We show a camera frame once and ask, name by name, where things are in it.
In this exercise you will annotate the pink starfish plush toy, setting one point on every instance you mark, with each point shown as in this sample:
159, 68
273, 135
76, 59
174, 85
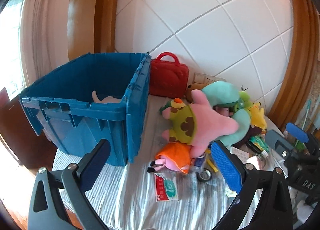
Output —
196, 124

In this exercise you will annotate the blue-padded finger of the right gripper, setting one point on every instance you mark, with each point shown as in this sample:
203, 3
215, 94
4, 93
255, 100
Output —
297, 132

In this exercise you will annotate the striped white table cloth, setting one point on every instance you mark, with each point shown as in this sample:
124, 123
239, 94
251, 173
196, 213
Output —
125, 196

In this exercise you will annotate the red green tissue packet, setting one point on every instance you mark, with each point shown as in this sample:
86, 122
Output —
166, 187

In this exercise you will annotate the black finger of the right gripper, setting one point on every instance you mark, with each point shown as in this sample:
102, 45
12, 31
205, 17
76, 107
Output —
279, 144

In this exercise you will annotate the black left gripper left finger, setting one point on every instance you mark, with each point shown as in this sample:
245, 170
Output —
47, 210

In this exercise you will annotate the dark purple plush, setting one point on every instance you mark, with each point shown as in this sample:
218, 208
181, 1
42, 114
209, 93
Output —
253, 131

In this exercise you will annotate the green frog plush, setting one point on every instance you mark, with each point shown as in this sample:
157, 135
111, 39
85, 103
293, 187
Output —
244, 100

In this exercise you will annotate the yellow pikachu plush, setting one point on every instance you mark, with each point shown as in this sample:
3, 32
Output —
258, 116

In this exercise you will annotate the pink curtain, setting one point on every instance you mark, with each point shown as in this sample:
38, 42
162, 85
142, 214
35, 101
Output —
43, 37

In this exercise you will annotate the red toy suitcase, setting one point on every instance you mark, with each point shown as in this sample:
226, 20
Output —
168, 77

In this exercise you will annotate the black tape roll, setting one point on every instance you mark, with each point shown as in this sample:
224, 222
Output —
204, 176

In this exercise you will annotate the dark wooden cabinet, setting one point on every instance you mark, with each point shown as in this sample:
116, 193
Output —
29, 149

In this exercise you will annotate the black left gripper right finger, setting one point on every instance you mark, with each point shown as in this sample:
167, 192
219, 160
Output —
274, 210

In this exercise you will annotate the orange dress pig plush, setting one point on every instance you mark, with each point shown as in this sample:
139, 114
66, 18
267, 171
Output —
174, 156

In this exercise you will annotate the teal neck pillow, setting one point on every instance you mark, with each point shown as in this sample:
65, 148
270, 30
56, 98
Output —
223, 97

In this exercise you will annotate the wooden door frame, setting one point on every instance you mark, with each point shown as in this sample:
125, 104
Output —
91, 26

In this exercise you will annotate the pink pig plush blue dress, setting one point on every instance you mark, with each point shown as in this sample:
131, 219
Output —
108, 99

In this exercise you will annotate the wall power socket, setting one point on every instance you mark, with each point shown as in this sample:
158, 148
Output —
199, 78

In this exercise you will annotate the blue plastic storage crate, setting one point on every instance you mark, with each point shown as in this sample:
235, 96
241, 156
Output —
60, 104

